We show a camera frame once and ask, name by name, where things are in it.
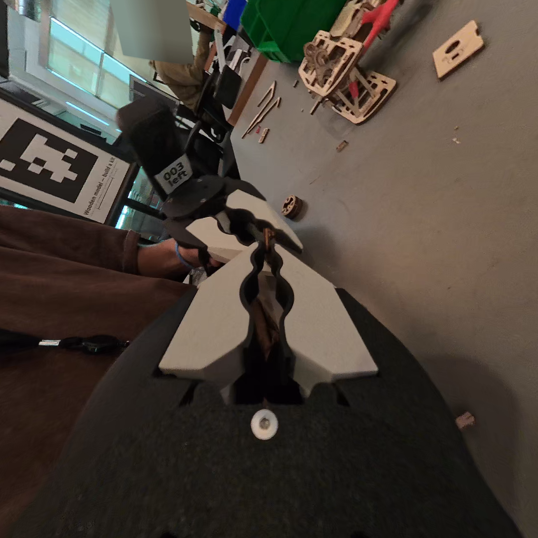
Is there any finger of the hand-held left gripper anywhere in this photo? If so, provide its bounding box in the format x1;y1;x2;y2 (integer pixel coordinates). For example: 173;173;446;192
225;189;304;254
184;215;258;265

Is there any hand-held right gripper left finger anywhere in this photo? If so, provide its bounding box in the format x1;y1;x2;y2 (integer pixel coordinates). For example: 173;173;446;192
159;242;263;393

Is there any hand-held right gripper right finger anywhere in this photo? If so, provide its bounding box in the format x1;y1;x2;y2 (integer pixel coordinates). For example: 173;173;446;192
267;242;379;398

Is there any tan wooden part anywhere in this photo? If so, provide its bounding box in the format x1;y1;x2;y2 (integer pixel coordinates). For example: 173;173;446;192
252;294;281;356

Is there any person's left forearm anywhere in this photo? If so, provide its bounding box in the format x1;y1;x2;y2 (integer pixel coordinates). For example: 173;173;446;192
136;243;179;278

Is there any grey desk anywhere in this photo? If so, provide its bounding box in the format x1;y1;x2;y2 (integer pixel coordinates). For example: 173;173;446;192
227;0;538;538

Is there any person's left hand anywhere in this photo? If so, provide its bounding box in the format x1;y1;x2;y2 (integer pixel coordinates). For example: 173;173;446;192
185;247;222;273

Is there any black chair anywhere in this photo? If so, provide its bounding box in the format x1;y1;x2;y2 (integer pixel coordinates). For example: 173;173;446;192
195;65;244;127

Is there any black and white marker sign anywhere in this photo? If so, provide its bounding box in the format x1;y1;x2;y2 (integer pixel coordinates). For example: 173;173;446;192
0;99;137;224

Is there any blue plastic container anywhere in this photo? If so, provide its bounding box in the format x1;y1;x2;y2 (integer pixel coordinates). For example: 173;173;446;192
222;0;249;31

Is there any person's brown clothing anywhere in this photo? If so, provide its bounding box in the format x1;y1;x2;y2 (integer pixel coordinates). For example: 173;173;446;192
0;205;198;538

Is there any wooden mechanical model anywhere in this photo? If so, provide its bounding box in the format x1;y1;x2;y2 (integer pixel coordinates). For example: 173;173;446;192
298;29;398;126

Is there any green plastic bin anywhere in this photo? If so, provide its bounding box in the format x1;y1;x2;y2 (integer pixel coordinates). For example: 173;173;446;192
240;0;347;64

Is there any wooden vehicle model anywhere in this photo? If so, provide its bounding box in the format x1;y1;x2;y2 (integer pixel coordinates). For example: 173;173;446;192
330;0;379;40

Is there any red plastic tool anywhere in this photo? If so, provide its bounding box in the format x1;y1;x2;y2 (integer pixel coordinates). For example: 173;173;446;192
348;0;400;99

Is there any wooden plate with keyhole cutout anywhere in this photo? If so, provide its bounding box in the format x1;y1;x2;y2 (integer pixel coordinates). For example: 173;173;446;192
432;20;485;80

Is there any black strap with metal clip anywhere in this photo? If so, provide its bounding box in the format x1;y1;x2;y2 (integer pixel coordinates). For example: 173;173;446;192
0;334;130;354

